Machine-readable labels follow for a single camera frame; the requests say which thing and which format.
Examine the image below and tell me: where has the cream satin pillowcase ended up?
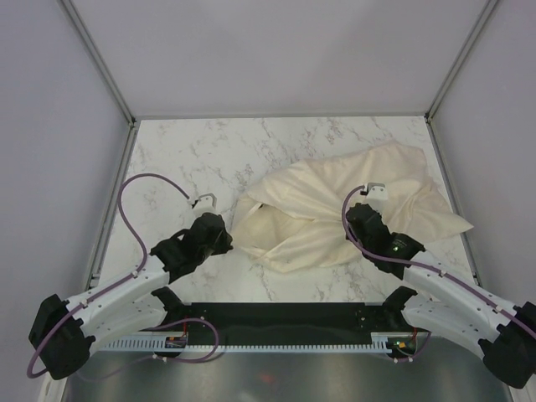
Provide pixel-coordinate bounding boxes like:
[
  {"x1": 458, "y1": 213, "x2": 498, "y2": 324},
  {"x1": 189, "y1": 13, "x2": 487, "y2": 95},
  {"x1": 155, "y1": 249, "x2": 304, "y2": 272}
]
[{"x1": 231, "y1": 141, "x2": 473, "y2": 273}]

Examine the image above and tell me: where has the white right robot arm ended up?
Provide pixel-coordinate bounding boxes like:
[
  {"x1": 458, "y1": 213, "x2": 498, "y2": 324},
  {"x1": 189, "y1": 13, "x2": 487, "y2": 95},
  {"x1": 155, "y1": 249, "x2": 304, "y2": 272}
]
[{"x1": 342, "y1": 203, "x2": 535, "y2": 389}]

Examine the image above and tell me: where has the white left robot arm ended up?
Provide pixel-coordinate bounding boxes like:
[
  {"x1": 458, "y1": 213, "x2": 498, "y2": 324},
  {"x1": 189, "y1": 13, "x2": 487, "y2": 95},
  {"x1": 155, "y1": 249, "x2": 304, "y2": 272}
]
[{"x1": 27, "y1": 212, "x2": 233, "y2": 380}]

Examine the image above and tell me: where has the shiny metal sheet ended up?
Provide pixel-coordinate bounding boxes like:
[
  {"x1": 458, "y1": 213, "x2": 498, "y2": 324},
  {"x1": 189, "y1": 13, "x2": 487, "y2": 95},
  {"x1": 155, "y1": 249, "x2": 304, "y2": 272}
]
[{"x1": 64, "y1": 338, "x2": 512, "y2": 401}]

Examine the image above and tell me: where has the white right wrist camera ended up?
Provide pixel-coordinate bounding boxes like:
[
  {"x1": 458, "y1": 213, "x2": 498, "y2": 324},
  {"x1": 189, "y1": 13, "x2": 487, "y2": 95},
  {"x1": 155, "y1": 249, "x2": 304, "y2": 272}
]
[{"x1": 361, "y1": 183, "x2": 389, "y2": 212}]

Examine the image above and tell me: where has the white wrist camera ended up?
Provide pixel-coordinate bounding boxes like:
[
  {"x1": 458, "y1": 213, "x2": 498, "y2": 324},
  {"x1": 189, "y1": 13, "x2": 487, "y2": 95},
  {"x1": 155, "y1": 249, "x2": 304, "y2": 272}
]
[
  {"x1": 361, "y1": 183, "x2": 389, "y2": 212},
  {"x1": 191, "y1": 193, "x2": 217, "y2": 214}
]

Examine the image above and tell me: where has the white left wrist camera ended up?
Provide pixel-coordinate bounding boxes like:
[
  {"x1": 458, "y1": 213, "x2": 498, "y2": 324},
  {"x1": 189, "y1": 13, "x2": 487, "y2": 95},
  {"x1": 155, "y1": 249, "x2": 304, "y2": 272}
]
[{"x1": 191, "y1": 193, "x2": 217, "y2": 214}]

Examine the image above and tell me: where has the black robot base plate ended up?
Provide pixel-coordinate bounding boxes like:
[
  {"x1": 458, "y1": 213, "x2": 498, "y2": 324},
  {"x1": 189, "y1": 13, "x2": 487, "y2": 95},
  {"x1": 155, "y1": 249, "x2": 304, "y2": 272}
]
[{"x1": 134, "y1": 300, "x2": 433, "y2": 348}]

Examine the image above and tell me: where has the white slotted cable duct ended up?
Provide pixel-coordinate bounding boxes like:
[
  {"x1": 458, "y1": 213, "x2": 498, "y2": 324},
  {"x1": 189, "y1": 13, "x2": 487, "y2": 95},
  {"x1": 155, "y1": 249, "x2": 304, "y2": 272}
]
[{"x1": 100, "y1": 332, "x2": 410, "y2": 353}]

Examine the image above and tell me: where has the right aluminium frame post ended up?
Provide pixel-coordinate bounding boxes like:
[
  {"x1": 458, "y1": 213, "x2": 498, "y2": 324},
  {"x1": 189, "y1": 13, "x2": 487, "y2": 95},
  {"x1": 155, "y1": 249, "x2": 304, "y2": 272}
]
[{"x1": 423, "y1": 0, "x2": 502, "y2": 121}]

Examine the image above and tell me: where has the aluminium frame post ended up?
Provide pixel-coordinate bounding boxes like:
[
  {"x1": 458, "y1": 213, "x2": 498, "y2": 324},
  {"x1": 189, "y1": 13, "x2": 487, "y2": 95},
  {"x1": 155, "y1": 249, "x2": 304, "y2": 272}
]
[
  {"x1": 58, "y1": 0, "x2": 137, "y2": 126},
  {"x1": 423, "y1": 0, "x2": 502, "y2": 121}
]

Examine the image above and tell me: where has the left aluminium frame post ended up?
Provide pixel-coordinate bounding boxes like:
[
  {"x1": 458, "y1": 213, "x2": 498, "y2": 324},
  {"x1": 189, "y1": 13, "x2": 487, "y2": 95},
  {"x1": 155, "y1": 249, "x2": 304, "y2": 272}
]
[{"x1": 58, "y1": 0, "x2": 137, "y2": 126}]

